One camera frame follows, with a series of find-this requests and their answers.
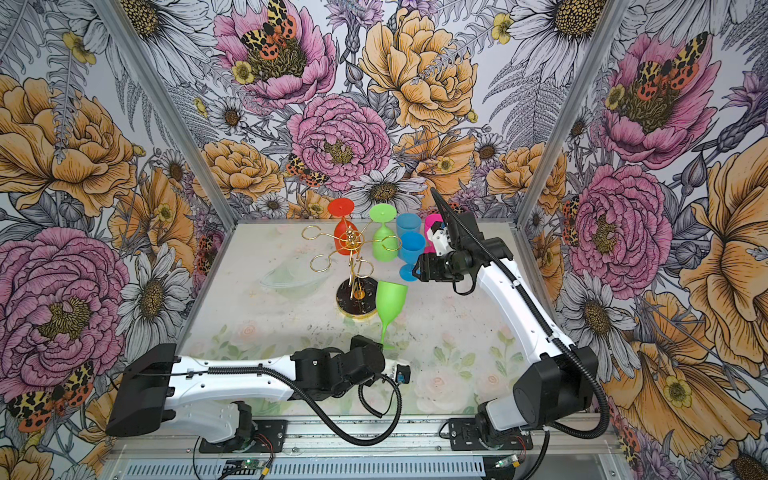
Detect pink wine glass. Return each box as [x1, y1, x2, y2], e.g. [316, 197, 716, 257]
[424, 214, 444, 253]

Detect light blue wine glass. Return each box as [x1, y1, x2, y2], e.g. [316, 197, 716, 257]
[396, 213, 422, 237]

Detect green wine glass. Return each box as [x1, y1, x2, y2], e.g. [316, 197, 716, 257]
[375, 281, 408, 350]
[369, 203, 401, 263]

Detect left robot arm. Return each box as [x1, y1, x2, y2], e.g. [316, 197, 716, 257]
[106, 335, 412, 447]

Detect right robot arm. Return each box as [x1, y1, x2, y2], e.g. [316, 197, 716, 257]
[413, 189, 611, 446]

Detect red wine glass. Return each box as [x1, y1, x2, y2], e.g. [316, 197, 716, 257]
[328, 198, 357, 256]

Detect small green circuit board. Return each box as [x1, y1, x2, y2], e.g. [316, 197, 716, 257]
[222, 459, 269, 476]

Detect right small circuit board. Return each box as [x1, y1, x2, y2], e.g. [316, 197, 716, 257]
[494, 455, 521, 469]

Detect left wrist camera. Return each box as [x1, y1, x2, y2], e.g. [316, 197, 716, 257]
[383, 359, 412, 384]

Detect gold wire wine glass rack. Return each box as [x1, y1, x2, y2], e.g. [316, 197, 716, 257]
[301, 225, 378, 320]

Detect aluminium front rail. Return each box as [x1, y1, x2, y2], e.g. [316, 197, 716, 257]
[119, 413, 619, 463]

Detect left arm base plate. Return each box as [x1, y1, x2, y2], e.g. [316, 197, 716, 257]
[198, 420, 288, 454]

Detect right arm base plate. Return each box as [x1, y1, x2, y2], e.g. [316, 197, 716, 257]
[442, 417, 533, 451]

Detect right aluminium corner post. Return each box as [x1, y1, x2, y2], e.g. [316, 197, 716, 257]
[514, 0, 631, 229]

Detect aluminium corner post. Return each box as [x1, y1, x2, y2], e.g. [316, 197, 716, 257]
[94, 1, 238, 233]
[514, 0, 631, 229]

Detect left aluminium corner post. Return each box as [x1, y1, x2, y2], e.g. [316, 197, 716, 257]
[94, 1, 238, 233]

